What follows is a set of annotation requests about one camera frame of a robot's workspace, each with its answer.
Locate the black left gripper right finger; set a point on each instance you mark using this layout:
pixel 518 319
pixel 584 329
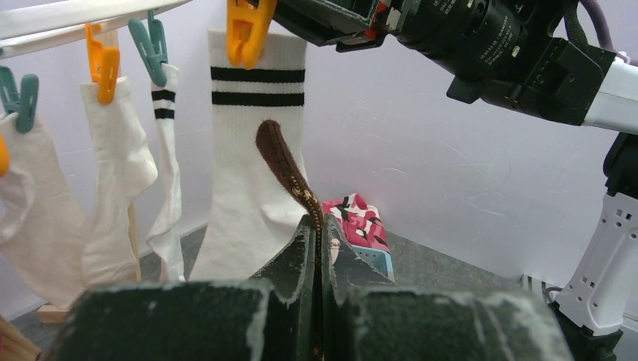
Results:
pixel 368 317

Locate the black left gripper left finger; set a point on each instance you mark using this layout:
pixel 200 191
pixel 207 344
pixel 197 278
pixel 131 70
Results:
pixel 265 317

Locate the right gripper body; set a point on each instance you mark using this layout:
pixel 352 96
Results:
pixel 346 25

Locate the white sock with black stripes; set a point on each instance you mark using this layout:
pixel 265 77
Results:
pixel 162 238

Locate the brown argyle sock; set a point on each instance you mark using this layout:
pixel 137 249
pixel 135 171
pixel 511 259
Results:
pixel 277 155

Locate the white round clip hanger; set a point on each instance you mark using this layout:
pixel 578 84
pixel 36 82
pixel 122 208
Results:
pixel 39 27

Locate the light blue laundry basket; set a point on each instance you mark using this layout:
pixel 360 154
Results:
pixel 379 259

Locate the pink camouflage trousers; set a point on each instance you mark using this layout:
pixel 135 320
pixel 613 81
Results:
pixel 360 222

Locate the orange clothes peg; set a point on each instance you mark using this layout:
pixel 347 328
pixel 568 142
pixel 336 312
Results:
pixel 247 27

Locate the teal clothes peg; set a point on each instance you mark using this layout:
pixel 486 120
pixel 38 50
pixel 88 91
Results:
pixel 150 42

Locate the hanging white sock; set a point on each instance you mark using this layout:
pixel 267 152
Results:
pixel 35 224
pixel 125 168

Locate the wooden drying rack frame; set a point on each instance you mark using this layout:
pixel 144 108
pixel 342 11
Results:
pixel 75 299

